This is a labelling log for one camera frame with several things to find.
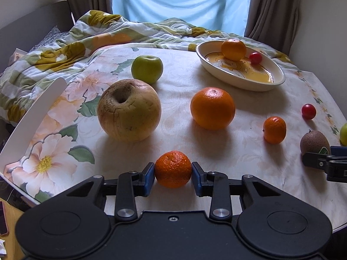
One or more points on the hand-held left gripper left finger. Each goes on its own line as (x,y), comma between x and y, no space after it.
(149,178)

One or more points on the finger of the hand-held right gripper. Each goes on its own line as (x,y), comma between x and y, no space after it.
(314,160)
(338,150)

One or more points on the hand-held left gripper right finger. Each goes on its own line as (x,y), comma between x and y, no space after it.
(197,180)

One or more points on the green apple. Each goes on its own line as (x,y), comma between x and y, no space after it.
(344,135)
(147,69)

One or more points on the kiwi with green sticker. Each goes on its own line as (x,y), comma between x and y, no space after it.
(313,142)

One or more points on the rough-skinned small mandarin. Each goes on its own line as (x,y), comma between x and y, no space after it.
(173,169)

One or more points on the red cherry tomato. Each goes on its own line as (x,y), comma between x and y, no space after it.
(255,58)
(308,111)

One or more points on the smooth small mandarin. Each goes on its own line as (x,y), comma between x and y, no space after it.
(274,130)

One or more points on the wrinkled yellow apple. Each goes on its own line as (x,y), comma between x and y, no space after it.
(128,113)

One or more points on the large navel orange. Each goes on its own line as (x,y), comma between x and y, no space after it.
(212,108)

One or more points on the cream oval bowl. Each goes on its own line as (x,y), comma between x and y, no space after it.
(244,77)

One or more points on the floral tablecloth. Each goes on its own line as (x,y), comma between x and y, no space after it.
(173,108)

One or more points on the white board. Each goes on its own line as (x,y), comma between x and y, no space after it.
(32,111)

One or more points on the medium orange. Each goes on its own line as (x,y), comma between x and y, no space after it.
(233,49)

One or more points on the smartphone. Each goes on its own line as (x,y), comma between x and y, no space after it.
(3,218)

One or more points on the floral quilt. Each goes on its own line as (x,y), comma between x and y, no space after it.
(81,38)

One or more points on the white tissue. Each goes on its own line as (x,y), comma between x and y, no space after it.
(2,247)

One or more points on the grey patterned pillow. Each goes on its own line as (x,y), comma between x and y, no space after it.
(47,36)

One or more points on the small cardboard box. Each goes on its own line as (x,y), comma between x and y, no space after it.
(17,56)

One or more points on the light blue window sheet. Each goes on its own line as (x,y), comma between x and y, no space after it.
(179,0)

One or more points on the grey headboard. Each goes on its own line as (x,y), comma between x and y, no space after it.
(29,21)

